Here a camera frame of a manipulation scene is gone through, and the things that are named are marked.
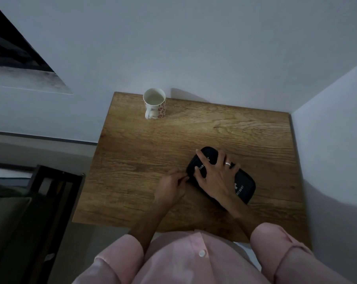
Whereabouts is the person's left hand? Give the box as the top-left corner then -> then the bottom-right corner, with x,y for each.
153,168 -> 191,206

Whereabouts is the person's right hand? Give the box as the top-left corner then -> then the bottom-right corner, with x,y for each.
194,148 -> 242,205

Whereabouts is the black zippered pouch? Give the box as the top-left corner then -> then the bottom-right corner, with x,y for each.
186,146 -> 256,205

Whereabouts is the person's left forearm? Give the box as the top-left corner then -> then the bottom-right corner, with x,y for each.
128,199 -> 174,255

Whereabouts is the person's right forearm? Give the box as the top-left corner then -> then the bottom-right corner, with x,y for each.
222,196 -> 266,243

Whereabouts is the white mug with red flowers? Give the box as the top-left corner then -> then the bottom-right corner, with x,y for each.
143,87 -> 166,120

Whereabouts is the pink button shirt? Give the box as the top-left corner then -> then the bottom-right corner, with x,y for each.
72,222 -> 354,284

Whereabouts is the dark wooden chair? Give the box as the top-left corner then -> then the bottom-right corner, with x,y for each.
19,165 -> 86,284

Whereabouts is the green cushion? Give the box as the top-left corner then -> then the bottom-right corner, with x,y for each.
0,180 -> 37,272

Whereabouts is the dark window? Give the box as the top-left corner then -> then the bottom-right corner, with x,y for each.
0,0 -> 73,95

